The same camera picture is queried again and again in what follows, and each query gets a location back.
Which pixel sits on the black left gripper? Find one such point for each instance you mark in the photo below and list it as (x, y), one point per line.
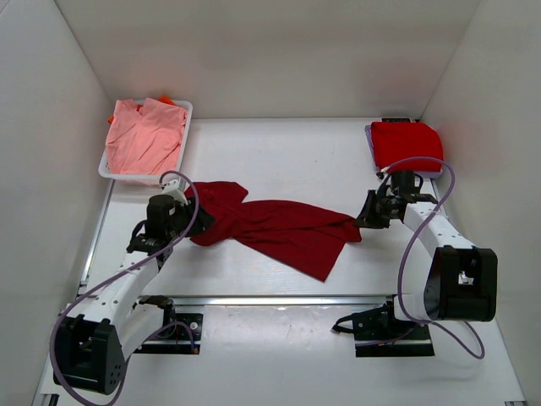
(203, 222)

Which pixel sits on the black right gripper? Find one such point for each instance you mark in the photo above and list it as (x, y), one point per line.
(366, 218)

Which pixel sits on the dark red t-shirt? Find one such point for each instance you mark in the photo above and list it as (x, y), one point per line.
(307, 238)

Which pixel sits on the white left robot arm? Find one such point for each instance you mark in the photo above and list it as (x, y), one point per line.
(90, 348)

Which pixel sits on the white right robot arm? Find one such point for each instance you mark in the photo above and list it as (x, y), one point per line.
(461, 284)

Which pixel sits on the folded bright red t-shirt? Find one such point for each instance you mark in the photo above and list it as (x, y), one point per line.
(394, 142)

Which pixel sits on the black device at back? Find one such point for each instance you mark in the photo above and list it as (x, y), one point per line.
(396, 120)

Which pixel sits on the pink t-shirt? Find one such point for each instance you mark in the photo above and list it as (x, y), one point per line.
(143, 139)

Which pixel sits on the orange t-shirt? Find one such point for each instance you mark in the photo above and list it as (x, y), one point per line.
(163, 99)

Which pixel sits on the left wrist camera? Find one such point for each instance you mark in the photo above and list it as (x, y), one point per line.
(162, 209)

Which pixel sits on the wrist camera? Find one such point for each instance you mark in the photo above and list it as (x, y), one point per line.
(401, 182)
(162, 209)

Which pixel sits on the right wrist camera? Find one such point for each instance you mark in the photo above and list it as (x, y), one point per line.
(401, 182)

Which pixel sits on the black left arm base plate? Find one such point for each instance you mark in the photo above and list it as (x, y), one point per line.
(184, 328)

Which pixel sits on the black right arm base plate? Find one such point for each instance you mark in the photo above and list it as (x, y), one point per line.
(377, 333)

